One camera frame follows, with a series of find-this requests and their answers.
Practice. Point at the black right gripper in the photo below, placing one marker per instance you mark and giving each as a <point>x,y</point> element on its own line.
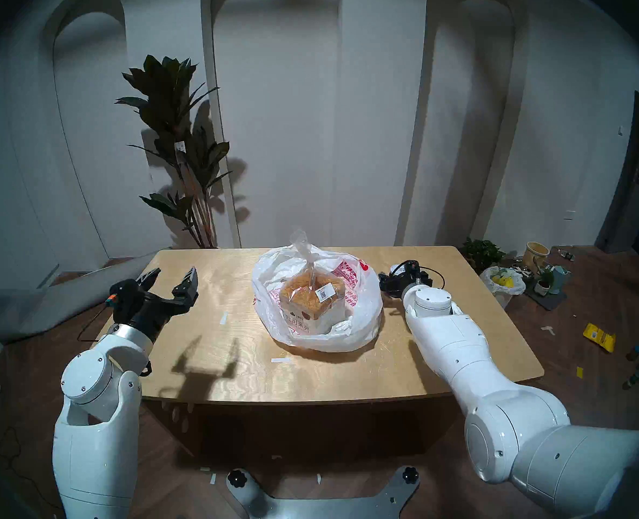
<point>412,274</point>

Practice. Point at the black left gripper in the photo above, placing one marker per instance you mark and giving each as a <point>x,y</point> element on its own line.
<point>141,310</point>

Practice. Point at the bagged toast bread loaf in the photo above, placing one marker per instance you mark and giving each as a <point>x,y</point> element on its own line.
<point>308,301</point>

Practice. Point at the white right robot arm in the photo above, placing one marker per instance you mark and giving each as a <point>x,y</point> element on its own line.
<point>492,393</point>

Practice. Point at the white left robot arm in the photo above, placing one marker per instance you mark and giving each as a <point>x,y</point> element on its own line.
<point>95,453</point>

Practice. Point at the white red-printed plastic bag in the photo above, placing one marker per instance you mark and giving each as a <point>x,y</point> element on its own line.
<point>362,318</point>

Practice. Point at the white bin with yellow items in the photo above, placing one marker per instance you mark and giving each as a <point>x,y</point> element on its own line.
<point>503,291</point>

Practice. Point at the small bushy green plant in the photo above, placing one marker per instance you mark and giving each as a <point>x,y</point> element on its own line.
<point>481,252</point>

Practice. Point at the light wooden table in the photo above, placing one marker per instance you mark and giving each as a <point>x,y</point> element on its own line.
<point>325,377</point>

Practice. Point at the small plant in white pot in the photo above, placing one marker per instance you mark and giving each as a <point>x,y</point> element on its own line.
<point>543,286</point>

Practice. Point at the dark flat tray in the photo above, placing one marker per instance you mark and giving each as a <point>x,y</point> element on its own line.
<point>547,303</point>

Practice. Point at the teal watering jug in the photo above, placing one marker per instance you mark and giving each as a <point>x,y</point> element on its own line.
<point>560,280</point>

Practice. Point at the black star knob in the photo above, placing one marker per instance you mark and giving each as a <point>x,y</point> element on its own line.
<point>237,478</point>
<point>411,475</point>

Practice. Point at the tall dark-leaved potted plant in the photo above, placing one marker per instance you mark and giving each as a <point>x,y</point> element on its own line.
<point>165,91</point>

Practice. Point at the yellow snack packet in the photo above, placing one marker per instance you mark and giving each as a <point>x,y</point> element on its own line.
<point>599,337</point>

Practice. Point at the dark upright small bottle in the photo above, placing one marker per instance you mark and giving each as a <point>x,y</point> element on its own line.
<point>633,353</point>

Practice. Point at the dark grey door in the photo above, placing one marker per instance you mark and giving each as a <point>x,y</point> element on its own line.
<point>627,188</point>

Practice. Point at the grey metal robot base plate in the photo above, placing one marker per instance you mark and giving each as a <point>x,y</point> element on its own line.
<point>319,507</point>

